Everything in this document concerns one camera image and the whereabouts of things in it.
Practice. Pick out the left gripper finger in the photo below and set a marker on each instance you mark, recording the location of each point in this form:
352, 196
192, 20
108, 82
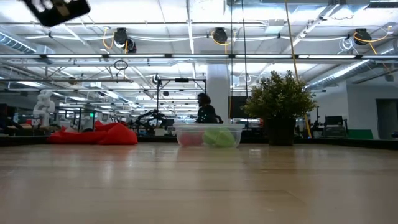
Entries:
51, 20

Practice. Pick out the pink toy peach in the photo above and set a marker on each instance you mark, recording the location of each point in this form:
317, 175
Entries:
186, 139

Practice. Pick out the green toy starfruit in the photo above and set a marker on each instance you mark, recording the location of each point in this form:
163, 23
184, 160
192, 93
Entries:
225, 140

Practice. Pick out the clear plastic tupperware container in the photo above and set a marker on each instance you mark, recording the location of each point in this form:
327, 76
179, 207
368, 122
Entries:
239, 133

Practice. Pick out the black background robot arm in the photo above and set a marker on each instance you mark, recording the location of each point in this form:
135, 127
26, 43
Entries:
149, 116

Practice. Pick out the white robot figure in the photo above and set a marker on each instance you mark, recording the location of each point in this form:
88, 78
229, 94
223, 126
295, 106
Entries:
43, 107

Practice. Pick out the long ceiling light bar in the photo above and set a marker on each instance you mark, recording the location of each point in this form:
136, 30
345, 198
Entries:
140, 56

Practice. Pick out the white building column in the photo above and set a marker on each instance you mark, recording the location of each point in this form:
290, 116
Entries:
217, 81

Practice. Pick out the person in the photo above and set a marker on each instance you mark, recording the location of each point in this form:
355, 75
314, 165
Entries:
206, 113

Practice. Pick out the black monitor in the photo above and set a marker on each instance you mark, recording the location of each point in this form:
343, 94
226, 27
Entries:
237, 107

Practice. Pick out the potted green plant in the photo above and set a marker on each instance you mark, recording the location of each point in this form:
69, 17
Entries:
280, 99

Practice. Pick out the black office chair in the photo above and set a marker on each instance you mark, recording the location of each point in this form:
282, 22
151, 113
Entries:
334, 121

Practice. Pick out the green panel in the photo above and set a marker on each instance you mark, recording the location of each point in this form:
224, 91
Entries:
360, 134

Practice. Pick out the silver ceiling air duct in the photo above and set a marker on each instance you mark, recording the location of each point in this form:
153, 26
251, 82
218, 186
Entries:
15, 43
342, 73

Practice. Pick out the black background rig frame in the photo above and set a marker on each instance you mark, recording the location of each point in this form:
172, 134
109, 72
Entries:
158, 93

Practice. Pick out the black table frame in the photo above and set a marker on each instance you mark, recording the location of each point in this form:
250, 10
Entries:
342, 142

